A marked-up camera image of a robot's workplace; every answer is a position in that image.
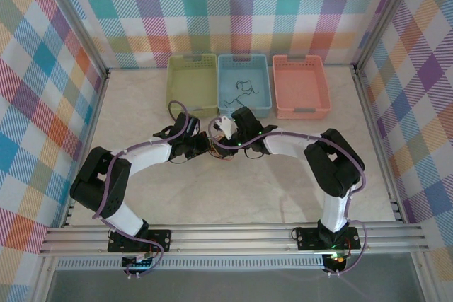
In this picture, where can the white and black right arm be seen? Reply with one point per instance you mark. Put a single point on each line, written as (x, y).
(290, 144)

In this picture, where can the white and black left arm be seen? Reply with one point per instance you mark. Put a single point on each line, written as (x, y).
(148, 157)

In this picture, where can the light blue perforated plastic basket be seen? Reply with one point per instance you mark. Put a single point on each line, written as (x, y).
(244, 68)

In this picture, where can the pale green perforated plastic basket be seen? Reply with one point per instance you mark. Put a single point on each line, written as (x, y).
(191, 82)

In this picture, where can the pink perforated plastic basket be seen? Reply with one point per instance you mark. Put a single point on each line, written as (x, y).
(301, 86)

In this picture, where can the small circuit board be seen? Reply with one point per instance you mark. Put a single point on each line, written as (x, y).
(141, 263)
(339, 259)

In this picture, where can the aluminium side rail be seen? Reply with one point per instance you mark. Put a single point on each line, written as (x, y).
(96, 121)
(373, 121)

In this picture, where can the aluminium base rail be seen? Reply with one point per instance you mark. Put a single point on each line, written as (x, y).
(230, 236)

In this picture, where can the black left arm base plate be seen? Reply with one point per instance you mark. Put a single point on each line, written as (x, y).
(163, 238)

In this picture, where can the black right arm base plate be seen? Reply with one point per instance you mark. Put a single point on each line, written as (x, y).
(308, 236)

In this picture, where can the aluminium frame post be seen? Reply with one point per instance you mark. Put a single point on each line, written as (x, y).
(76, 15)
(387, 15)

